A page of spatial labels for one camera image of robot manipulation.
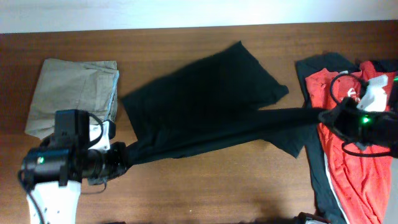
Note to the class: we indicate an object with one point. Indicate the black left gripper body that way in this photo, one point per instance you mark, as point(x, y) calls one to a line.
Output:
point(104, 163)

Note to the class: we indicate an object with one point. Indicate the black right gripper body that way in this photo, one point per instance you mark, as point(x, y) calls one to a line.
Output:
point(354, 125)

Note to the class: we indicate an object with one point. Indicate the black shorts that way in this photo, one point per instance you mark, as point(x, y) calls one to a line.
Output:
point(219, 101)

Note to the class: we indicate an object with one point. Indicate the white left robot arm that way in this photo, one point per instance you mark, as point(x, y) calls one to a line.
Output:
point(51, 174)

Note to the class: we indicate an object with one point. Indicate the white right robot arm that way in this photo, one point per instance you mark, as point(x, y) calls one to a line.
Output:
point(380, 131)

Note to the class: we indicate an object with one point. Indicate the red t-shirt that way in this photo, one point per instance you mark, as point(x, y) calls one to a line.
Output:
point(362, 184)

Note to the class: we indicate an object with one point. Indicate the folded khaki shorts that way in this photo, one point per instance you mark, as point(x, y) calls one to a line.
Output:
point(65, 85)

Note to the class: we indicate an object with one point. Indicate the black garment under red shirt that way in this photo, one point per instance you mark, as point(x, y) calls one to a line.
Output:
point(327, 206)

